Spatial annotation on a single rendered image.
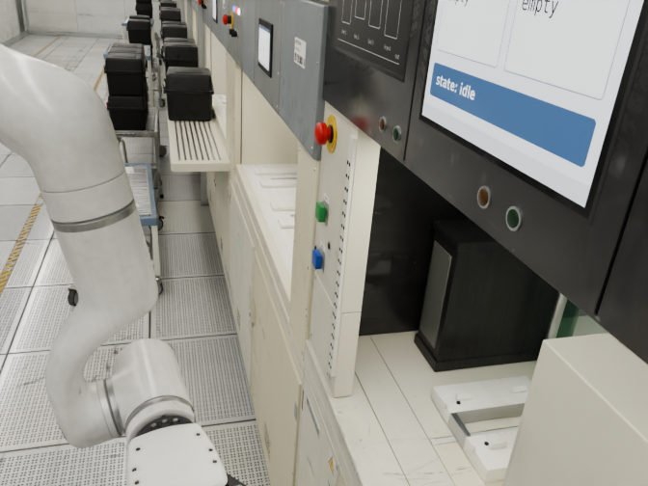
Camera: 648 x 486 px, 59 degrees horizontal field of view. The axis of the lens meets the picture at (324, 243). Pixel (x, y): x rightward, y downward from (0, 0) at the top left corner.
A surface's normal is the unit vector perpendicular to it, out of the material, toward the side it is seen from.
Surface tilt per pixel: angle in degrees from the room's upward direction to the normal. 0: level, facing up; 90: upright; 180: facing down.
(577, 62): 90
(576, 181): 90
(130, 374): 17
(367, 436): 0
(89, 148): 84
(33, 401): 0
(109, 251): 86
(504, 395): 0
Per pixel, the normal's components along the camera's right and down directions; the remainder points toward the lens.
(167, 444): 0.06, -0.89
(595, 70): -0.96, 0.04
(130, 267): 0.81, 0.18
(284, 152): 0.26, 0.43
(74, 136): 0.52, 0.26
